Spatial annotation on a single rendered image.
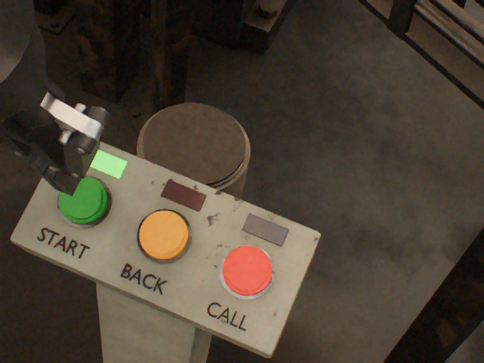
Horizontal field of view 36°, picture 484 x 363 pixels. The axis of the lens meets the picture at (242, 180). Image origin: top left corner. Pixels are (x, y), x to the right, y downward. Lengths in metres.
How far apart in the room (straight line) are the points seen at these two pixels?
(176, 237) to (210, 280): 0.04
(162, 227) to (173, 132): 0.20
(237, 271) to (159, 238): 0.07
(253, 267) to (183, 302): 0.06
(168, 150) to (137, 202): 0.15
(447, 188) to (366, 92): 0.27
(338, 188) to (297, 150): 0.11
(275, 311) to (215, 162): 0.22
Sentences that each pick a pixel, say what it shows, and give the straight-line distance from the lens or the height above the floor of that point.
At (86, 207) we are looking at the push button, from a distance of 0.63.
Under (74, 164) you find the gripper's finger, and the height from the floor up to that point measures 0.76.
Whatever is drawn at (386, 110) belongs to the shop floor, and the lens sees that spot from 1.58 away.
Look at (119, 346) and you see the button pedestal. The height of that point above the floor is 0.41.
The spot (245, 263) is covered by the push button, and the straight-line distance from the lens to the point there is 0.60.
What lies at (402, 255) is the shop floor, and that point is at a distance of 1.38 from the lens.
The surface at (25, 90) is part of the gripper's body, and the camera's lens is 0.38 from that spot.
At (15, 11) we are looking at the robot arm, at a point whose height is 0.92.
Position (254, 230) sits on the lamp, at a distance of 0.62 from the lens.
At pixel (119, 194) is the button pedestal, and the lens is 0.64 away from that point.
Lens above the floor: 1.14
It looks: 55 degrees down
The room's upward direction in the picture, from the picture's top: 12 degrees clockwise
